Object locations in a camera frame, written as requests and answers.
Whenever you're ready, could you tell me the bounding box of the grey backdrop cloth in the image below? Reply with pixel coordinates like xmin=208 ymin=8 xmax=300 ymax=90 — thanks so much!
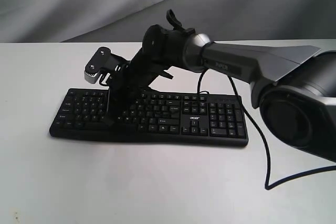
xmin=1 ymin=0 xmax=335 ymax=42

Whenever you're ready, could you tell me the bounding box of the black Acer keyboard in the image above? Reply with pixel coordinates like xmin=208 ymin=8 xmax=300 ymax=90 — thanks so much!
xmin=49 ymin=89 xmax=248 ymax=147

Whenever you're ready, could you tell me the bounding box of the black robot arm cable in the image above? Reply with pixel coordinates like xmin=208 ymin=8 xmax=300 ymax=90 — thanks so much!
xmin=196 ymin=68 xmax=336 ymax=190

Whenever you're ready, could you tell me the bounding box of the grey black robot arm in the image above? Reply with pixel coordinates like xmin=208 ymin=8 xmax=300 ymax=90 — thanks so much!
xmin=108 ymin=25 xmax=335 ymax=161

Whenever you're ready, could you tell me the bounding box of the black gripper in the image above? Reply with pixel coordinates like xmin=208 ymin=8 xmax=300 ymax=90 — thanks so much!
xmin=101 ymin=53 xmax=173 ymax=127

